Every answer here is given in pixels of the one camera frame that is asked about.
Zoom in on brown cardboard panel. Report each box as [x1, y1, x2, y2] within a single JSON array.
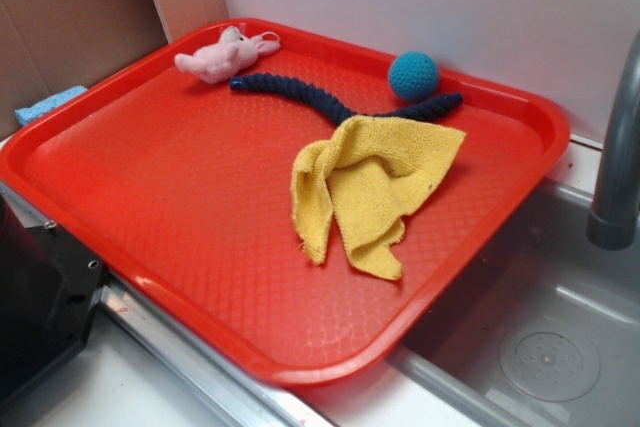
[[1, 0, 227, 137]]

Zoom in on teal crocheted ball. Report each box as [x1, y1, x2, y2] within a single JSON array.
[[388, 51, 440, 102]]

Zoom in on pink plush bunny toy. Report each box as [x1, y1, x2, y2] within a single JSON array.
[[174, 26, 281, 84]]

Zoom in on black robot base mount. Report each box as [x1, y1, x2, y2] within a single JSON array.
[[1, 200, 106, 409]]

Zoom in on grey faucet spout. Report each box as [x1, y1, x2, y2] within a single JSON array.
[[587, 38, 639, 250]]

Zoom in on yellow microfiber cloth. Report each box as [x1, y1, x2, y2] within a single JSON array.
[[290, 116, 466, 281]]

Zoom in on blue sponge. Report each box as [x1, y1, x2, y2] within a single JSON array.
[[14, 86, 87, 127]]

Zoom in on dark blue twisted rope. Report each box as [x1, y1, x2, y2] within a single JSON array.
[[229, 72, 464, 126]]

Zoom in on grey plastic sink basin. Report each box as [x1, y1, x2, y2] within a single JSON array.
[[304, 177, 640, 427]]

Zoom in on red plastic tray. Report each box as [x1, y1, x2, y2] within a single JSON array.
[[1, 22, 570, 386]]

